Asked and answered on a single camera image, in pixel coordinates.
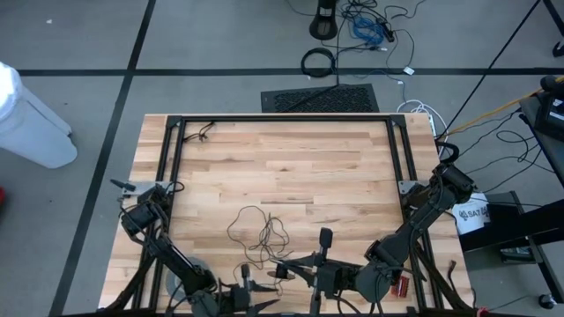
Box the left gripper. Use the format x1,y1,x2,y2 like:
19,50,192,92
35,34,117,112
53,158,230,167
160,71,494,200
218,262,282,317

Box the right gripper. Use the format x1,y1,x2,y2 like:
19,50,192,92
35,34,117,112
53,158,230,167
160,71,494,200
273,227,360,317

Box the black cord spool white labels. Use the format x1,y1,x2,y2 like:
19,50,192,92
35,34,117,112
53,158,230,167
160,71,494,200
266,262,297,281

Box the thin dark cord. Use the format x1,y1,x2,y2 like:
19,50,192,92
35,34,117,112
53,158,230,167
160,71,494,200
226,205,295,287

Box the red connector block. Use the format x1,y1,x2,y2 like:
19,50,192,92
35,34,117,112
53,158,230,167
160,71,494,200
391,276,409,299

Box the black floor mat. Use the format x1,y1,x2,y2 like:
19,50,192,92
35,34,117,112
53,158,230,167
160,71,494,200
260,83,381,114

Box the black equipment cart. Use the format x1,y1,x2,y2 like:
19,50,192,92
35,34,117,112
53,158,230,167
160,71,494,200
457,94,564,305

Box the black power strip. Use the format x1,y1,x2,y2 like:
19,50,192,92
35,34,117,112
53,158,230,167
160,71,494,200
376,17,397,44

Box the black electronic device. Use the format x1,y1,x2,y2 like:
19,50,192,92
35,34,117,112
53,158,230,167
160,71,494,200
539,74,564,142

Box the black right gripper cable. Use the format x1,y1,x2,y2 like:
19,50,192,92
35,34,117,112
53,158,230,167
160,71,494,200
334,290,384,317

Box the grey duct tape roll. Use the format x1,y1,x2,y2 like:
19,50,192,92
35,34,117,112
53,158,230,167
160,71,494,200
165,257,211,303

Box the brown cable with plug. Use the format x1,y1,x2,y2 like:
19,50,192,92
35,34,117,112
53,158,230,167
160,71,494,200
446,259,459,291

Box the black aluminium table frame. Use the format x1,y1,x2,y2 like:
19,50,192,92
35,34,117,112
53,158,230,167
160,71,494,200
99,114,475,317

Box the small black cable bundle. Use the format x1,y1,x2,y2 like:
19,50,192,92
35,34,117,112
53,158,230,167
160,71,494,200
182,121,217,144

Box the white power strip with cable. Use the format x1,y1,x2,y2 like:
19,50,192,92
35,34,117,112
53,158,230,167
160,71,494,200
395,100,449,159

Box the coiled black floor cable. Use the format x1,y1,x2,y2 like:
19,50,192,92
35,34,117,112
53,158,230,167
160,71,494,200
300,47,337,79

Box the coiled blue cable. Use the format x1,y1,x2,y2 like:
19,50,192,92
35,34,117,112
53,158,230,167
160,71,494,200
352,16,385,46

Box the yellow floor cable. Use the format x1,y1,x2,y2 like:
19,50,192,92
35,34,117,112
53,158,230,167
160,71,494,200
444,75,564,136

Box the black hanging cable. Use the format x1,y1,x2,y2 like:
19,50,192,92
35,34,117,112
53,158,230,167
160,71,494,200
434,0,542,141

